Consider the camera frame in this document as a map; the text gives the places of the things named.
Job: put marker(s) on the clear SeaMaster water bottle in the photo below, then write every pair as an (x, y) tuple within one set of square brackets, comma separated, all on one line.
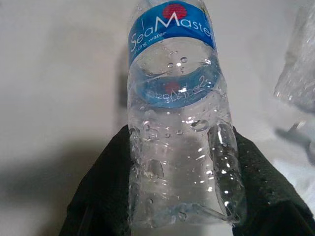
[(179, 123)]

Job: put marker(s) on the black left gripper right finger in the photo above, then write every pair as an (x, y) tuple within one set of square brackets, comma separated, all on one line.
[(265, 196)]

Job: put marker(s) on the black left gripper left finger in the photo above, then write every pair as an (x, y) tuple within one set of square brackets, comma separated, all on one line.
[(103, 191)]

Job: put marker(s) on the crumpled clear plastic wrapper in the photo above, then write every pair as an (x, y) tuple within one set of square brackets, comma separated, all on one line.
[(299, 61)]

